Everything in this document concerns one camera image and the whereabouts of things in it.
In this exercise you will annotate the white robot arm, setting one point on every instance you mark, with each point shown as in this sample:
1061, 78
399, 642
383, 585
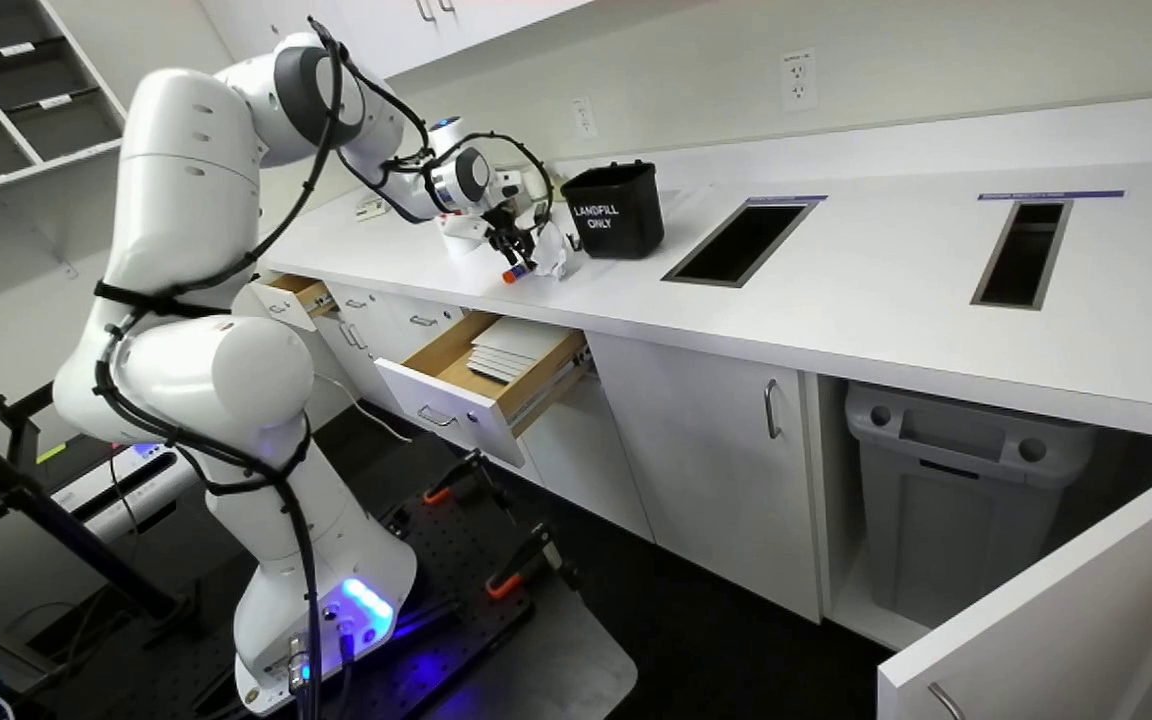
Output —
230, 388

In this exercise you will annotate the closed white cabinet door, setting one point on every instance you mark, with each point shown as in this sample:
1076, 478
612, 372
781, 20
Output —
716, 449

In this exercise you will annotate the crumpled white paper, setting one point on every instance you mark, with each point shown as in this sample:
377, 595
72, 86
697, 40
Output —
552, 251

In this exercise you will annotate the wall mail sorter shelf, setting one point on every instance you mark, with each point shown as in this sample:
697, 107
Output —
54, 107

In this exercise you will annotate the black landfill bin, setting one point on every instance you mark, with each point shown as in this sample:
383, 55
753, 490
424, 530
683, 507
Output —
619, 211

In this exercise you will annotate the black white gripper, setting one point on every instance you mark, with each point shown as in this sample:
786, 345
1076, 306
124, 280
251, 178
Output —
514, 216

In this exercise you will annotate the orange handled clamp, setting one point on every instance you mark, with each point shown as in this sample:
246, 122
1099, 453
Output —
530, 559
441, 490

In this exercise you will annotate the open white cabinet door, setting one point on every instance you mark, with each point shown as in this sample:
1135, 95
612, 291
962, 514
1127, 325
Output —
1071, 638

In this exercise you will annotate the grey folders in drawer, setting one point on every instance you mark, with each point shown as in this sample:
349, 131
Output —
504, 351

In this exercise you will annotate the grey trash container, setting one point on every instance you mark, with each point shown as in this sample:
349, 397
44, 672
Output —
957, 499

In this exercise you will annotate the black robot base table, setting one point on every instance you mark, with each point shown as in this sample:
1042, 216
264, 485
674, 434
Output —
441, 612

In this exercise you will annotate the black tripod stand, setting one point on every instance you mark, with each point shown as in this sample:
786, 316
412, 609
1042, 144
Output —
19, 492

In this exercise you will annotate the open wooden drawer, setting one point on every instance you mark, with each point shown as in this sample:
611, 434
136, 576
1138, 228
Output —
437, 388

